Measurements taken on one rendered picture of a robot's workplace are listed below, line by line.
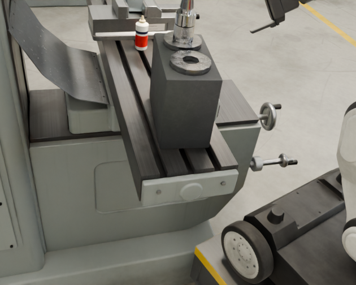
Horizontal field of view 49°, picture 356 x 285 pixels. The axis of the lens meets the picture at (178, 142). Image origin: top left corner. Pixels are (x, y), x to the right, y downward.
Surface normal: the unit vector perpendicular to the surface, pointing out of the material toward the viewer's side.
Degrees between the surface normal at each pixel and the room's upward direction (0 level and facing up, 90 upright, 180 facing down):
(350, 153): 90
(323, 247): 0
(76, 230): 90
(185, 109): 90
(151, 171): 0
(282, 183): 0
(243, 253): 90
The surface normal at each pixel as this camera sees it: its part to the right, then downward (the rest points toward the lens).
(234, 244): -0.82, 0.29
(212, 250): 0.11, -0.76
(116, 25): 0.29, 0.64
